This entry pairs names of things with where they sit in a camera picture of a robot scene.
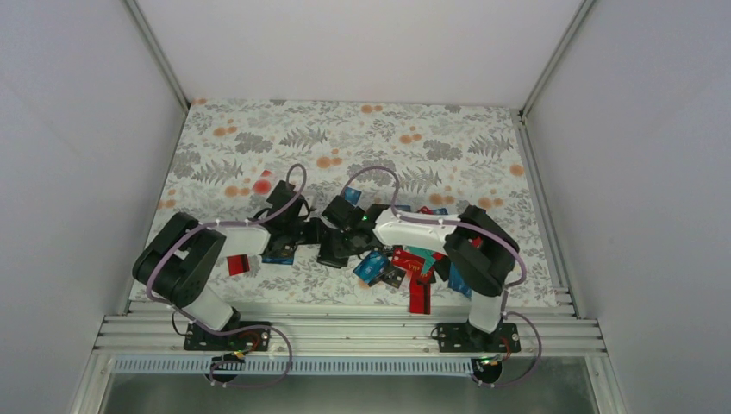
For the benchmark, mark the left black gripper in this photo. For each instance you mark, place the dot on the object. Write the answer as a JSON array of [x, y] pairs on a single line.
[[314, 234]]

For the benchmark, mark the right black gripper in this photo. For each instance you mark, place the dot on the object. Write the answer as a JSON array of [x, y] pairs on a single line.
[[368, 247]]

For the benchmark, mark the black card holder wallet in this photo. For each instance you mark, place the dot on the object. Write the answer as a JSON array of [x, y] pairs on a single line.
[[334, 249]]

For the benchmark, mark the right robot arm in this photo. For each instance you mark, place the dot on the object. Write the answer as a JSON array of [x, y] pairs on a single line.
[[477, 247]]

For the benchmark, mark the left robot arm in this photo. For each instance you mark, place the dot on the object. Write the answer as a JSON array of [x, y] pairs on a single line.
[[176, 265]]

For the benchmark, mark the blue card near centre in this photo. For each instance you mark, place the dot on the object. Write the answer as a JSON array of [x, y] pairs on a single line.
[[352, 195]]

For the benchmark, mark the blue card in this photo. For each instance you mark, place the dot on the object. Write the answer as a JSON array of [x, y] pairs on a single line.
[[352, 195], [371, 267]]

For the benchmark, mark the black VIP card stack left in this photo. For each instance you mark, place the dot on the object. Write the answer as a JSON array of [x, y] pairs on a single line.
[[279, 254]]

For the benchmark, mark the translucent red dot card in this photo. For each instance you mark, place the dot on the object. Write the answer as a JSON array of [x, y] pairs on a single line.
[[265, 183]]

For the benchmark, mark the blue card lower centre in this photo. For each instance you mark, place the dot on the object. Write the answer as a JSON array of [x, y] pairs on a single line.
[[371, 267]]

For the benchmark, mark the red VIP card centre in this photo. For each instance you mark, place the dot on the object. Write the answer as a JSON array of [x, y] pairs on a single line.
[[409, 262]]

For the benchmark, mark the red card left side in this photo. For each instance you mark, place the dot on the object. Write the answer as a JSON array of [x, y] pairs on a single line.
[[238, 264]]

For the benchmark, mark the teal card centre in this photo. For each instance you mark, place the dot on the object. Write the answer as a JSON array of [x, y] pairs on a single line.
[[427, 255]]

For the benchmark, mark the red card at front edge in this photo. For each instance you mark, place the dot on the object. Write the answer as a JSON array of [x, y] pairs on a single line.
[[419, 297]]

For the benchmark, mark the blue card fan right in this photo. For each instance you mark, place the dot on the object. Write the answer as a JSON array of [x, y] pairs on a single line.
[[456, 283]]

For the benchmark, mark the floral patterned table mat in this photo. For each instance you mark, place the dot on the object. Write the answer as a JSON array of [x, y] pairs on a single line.
[[446, 157]]

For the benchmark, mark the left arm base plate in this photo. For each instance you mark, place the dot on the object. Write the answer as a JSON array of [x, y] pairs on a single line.
[[249, 336]]

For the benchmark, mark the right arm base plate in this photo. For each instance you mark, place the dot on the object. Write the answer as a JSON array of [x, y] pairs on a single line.
[[464, 338]]

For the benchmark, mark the aluminium rail frame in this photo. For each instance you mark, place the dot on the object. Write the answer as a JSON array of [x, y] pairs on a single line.
[[319, 339]]

